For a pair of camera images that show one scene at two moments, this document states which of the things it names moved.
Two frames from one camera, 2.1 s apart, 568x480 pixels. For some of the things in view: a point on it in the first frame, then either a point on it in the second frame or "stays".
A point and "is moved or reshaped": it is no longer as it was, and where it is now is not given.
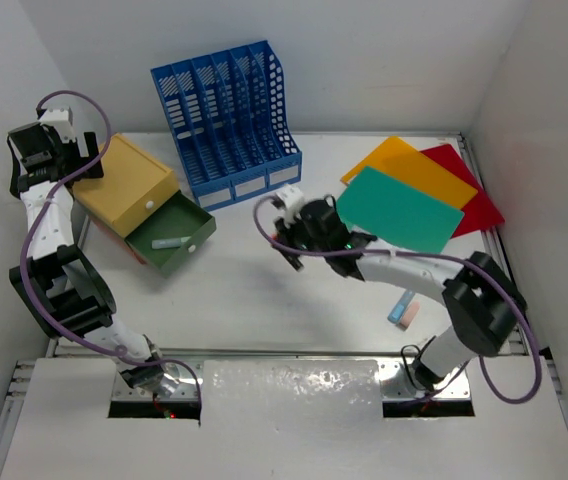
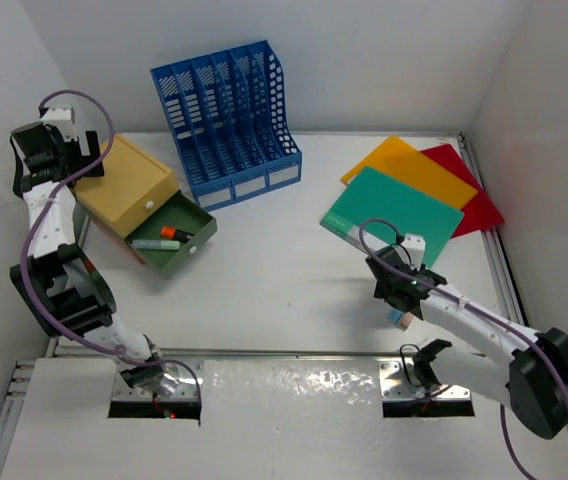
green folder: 393,211 stays
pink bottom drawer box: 121,242 stays
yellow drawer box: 133,188 stays
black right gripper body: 295,231 -> 383,294
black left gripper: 90,149 stays
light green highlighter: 168,243 is moved or reshaped
